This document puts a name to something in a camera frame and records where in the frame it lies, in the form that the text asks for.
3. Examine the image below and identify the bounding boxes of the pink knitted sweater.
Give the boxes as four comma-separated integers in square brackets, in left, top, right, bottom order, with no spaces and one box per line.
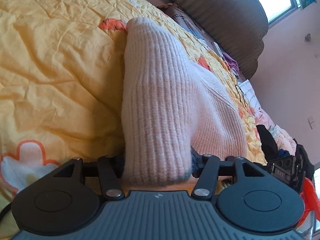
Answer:
[121,17,247,186]

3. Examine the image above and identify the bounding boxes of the black garment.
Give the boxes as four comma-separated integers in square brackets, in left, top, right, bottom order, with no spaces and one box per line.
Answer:
[256,125,278,162]

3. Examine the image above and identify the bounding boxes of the orange plastic bag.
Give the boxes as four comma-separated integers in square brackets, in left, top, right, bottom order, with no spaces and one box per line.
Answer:
[298,178,320,226]

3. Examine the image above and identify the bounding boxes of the white patterned pillow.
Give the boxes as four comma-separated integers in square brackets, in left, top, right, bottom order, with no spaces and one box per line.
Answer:
[238,80,261,110]

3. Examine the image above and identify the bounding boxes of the purple cloth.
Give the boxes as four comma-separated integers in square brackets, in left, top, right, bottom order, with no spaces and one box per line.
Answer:
[222,52,239,78]

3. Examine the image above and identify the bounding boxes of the white remote control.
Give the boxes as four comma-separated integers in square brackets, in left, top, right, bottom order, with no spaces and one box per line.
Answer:
[213,42,223,57]

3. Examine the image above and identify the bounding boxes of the yellow carrot print quilt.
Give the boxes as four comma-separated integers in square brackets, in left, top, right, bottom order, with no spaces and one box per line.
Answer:
[1,0,266,207]

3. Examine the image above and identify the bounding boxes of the grey scalloped headboard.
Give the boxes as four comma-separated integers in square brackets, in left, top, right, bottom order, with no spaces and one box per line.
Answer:
[171,0,268,79]

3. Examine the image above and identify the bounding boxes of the black thin wire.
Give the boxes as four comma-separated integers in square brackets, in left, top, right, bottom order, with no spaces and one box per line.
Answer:
[235,84,246,104]

